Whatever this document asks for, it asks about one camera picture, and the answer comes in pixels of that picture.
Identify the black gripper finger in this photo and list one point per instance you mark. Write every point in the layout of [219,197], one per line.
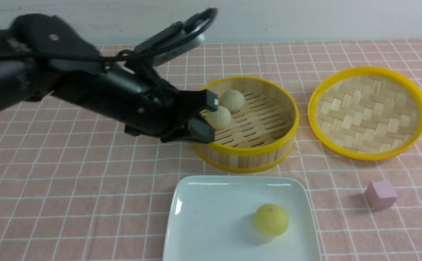
[197,101]

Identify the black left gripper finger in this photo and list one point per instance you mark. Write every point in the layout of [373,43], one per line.
[196,130]

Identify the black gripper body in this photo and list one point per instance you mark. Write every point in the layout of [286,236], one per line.
[149,106]

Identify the pale front steamed bun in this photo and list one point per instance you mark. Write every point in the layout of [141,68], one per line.
[219,119]

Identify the pale steamed bun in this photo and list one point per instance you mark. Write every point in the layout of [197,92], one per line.
[219,119]
[232,100]

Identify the yellow steamed bun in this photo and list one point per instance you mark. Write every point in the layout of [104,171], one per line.
[271,220]

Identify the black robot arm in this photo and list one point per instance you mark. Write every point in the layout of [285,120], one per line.
[43,55]

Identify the white square plate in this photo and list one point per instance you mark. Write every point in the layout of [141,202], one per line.
[211,219]

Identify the yellow rimmed bamboo steamer basket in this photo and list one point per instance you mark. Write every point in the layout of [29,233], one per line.
[260,135]

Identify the pink checked tablecloth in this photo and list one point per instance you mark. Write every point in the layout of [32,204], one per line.
[74,187]

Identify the yellow rimmed woven steamer lid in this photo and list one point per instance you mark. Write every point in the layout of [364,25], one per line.
[366,113]

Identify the pink cube block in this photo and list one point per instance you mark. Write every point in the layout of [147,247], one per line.
[381,195]

